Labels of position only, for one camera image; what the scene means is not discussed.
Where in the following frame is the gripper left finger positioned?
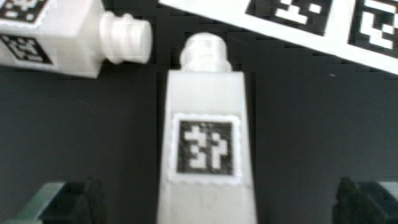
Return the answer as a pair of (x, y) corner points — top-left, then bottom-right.
(0, 179), (107, 224)

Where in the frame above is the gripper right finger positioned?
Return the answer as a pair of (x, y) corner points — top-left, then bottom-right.
(332, 177), (398, 224)

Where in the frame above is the white table leg grasped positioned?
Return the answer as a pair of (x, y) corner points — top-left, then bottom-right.
(156, 33), (258, 224)

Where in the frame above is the white fiducial marker plate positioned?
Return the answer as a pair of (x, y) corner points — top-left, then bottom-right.
(158, 0), (398, 75)

